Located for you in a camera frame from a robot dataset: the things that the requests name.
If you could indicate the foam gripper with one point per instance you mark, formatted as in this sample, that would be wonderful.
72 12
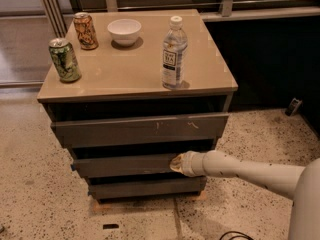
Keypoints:
192 164

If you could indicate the grey drawer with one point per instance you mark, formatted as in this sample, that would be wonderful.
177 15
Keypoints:
129 189
139 130
124 165

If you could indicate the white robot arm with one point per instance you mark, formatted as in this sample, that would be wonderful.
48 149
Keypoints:
297 183

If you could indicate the grey bottom drawer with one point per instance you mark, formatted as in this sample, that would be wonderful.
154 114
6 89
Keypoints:
129 189

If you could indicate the grey drawer cabinet beige top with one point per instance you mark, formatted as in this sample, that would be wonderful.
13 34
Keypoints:
125 82

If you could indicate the grey top drawer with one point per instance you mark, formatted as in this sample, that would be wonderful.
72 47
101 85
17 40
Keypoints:
139 130

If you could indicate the blue tape piece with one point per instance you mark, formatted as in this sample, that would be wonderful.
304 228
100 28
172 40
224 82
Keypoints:
72 167

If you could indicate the clear plastic water bottle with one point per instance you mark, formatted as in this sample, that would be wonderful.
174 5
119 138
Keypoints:
173 54

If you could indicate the small black floor device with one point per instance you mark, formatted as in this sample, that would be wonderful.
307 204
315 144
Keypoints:
293 107

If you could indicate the white bowl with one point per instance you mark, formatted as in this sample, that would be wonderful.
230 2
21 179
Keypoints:
124 32

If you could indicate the green soda can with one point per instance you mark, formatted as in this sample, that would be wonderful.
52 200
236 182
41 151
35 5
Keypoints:
64 60

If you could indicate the orange soda can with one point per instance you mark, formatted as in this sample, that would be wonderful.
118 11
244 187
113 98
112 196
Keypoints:
85 31

